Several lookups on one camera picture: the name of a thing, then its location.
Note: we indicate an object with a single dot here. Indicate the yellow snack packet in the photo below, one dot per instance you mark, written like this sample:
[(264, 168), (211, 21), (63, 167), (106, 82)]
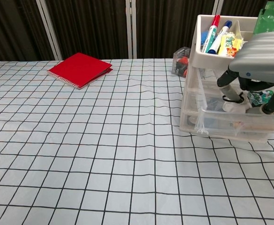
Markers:
[(229, 45)]

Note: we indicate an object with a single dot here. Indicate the clear plastic drawer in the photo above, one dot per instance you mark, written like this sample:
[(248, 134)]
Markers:
[(221, 119)]

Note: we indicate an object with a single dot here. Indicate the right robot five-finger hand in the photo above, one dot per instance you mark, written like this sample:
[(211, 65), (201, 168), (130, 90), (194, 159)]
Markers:
[(261, 56)]

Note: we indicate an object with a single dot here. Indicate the blue eraser block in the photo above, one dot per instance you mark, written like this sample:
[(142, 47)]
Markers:
[(203, 37)]

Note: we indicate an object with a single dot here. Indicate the black folding screen white frame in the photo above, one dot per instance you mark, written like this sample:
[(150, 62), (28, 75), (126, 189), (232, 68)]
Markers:
[(92, 28)]

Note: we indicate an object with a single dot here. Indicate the checkered light blue tablecloth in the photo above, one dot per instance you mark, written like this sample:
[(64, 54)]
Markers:
[(104, 152)]

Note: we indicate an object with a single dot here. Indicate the clear bag of clips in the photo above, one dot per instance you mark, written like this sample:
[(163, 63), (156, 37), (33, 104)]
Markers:
[(181, 62)]

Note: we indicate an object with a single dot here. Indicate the blue cap whiteboard marker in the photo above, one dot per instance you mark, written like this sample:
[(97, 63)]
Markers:
[(221, 35)]

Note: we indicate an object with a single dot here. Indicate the white desk organizer tray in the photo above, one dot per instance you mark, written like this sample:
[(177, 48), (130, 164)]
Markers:
[(195, 58)]

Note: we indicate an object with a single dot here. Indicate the red spiral notebook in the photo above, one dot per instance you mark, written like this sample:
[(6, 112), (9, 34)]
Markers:
[(80, 69)]

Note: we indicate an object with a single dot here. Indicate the wooden stick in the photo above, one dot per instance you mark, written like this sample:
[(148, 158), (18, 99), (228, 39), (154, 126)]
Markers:
[(261, 127)]

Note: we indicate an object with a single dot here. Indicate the red cap whiteboard marker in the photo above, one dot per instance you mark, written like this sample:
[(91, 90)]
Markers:
[(215, 21)]

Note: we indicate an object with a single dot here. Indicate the green circuit toy car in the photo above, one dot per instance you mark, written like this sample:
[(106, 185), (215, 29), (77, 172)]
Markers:
[(256, 98)]

